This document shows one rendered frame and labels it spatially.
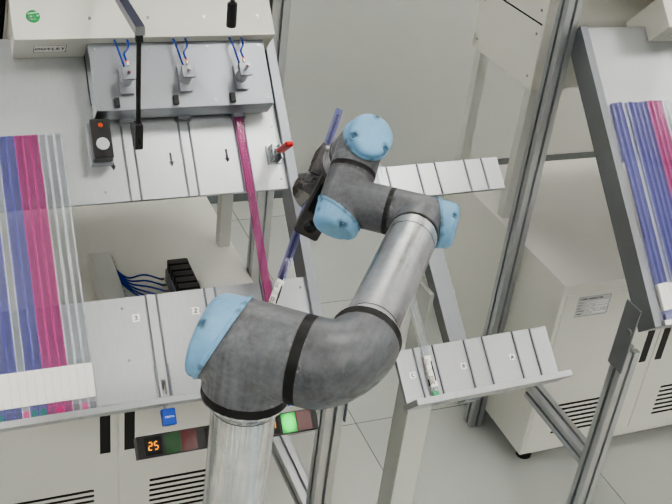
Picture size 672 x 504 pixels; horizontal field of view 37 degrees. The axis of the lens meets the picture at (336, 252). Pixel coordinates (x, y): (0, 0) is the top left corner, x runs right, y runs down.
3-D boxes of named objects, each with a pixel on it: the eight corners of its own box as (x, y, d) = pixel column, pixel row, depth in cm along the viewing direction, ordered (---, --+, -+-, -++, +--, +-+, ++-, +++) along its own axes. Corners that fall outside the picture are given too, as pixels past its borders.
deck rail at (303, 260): (324, 381, 195) (334, 377, 189) (314, 383, 194) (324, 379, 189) (264, 44, 209) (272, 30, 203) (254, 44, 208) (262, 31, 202)
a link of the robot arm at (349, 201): (376, 232, 151) (396, 169, 154) (306, 215, 153) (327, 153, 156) (379, 252, 158) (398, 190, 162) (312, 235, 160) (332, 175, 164)
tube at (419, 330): (438, 397, 188) (441, 396, 187) (432, 398, 187) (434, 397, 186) (375, 150, 201) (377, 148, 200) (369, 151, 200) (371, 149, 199)
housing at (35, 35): (256, 64, 208) (275, 34, 195) (11, 72, 190) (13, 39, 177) (250, 28, 210) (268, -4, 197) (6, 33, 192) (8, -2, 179)
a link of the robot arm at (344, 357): (386, 377, 114) (467, 182, 154) (296, 352, 117) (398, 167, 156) (375, 450, 121) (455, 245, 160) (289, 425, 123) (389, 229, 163)
